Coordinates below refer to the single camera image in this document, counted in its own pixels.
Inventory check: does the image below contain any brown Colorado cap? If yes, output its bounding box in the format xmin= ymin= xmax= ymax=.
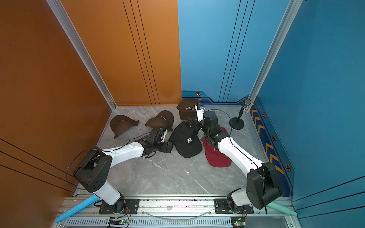
xmin=177 ymin=98 xmax=200 ymax=121

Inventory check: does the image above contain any right circuit board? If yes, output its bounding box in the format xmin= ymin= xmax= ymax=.
xmin=231 ymin=217 xmax=246 ymax=228

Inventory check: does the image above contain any blue foam handle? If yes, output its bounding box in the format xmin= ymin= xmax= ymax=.
xmin=55 ymin=195 xmax=100 ymax=223

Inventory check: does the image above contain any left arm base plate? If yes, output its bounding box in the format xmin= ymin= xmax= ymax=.
xmin=98 ymin=199 xmax=140 ymax=215

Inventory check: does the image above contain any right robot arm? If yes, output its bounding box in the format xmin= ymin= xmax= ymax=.
xmin=188 ymin=111 xmax=283 ymax=213

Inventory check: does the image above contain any left circuit board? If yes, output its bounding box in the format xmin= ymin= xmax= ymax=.
xmin=108 ymin=217 xmax=129 ymax=228

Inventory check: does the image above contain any circuit board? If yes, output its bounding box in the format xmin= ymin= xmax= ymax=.
xmin=108 ymin=217 xmax=129 ymax=228
xmin=231 ymin=217 xmax=246 ymax=228

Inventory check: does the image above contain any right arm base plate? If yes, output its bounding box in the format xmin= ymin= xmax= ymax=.
xmin=214 ymin=199 xmax=254 ymax=214

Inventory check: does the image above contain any black microphone stand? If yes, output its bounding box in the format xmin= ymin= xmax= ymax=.
xmin=229 ymin=97 xmax=252 ymax=130

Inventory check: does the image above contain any green foam handle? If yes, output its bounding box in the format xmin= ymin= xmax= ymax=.
xmin=267 ymin=202 xmax=298 ymax=217

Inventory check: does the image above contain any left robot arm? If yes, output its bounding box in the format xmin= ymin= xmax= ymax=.
xmin=73 ymin=128 xmax=173 ymax=213

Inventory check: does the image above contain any black R cap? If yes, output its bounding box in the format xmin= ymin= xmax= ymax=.
xmin=168 ymin=122 xmax=202 ymax=158

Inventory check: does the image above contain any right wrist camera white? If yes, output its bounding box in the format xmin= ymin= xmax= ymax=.
xmin=195 ymin=103 xmax=205 ymax=122

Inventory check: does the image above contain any aluminium front rail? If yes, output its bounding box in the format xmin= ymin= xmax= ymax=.
xmin=52 ymin=194 xmax=301 ymax=228

